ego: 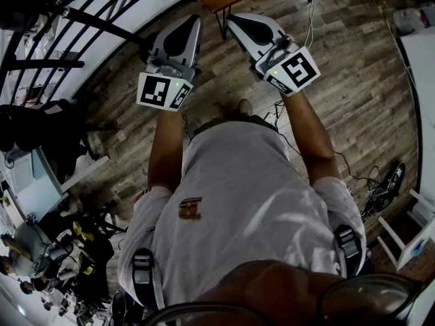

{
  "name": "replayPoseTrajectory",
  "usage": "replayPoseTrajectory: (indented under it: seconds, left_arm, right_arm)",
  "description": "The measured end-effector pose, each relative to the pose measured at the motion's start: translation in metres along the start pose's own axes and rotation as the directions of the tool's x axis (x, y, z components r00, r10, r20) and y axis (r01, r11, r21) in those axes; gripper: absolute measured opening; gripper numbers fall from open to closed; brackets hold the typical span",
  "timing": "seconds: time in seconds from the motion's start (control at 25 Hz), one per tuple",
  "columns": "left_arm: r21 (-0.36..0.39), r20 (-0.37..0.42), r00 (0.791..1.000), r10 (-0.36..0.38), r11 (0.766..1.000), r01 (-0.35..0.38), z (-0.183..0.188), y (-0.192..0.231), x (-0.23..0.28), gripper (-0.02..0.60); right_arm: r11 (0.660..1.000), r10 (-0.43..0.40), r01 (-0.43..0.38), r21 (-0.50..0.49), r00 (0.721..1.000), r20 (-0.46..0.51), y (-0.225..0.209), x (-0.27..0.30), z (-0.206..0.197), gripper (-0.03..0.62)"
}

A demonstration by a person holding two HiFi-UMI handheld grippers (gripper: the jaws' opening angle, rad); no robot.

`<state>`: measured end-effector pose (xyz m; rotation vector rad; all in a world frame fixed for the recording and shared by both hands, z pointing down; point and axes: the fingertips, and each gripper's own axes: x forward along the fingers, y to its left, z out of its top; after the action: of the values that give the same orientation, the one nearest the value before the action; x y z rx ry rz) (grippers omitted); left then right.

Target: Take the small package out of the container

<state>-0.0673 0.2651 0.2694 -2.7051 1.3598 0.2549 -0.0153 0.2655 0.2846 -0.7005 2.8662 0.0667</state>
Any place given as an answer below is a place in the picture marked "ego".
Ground black cable on floor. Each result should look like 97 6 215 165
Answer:
273 100 383 186

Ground black office chair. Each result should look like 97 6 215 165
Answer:
0 97 116 185

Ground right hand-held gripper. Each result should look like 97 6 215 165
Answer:
226 12 321 98

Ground yellow black floor tape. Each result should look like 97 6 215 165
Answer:
358 0 400 49

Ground person's tan left shoe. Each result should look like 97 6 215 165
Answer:
209 101 228 121

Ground right black backpack strap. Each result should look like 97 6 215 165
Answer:
334 223 365 278

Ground person's right forearm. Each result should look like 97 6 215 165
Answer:
279 89 343 187

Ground white hanging cable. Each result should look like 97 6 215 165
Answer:
303 0 324 49

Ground white table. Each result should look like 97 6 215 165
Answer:
397 31 435 203

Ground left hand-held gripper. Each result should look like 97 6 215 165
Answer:
136 14 202 112

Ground left black backpack strap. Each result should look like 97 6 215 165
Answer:
131 247 161 314

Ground person's dark shorts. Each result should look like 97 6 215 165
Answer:
192 113 280 139

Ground black metal railing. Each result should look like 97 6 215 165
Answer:
0 0 177 108

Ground black device on floor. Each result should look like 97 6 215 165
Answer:
359 161 407 221

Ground person's eyeglasses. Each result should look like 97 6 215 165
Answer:
141 272 428 326

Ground clear plastic bag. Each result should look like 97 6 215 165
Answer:
391 1 435 36

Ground black backpack strap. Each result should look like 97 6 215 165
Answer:
334 223 365 278
131 247 161 314

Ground white desk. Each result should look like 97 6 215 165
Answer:
15 146 110 213

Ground person's tan right shoe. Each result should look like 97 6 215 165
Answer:
235 98 255 117

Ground person's left forearm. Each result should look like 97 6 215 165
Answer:
147 107 187 194

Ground person's white t-shirt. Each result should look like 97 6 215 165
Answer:
117 120 367 310

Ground black and yellow backpack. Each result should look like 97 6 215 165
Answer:
49 211 128 300

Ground white wooden stool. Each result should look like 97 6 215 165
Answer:
375 187 435 272

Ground person's tan shoe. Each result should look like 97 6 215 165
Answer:
235 98 255 117
209 101 228 121

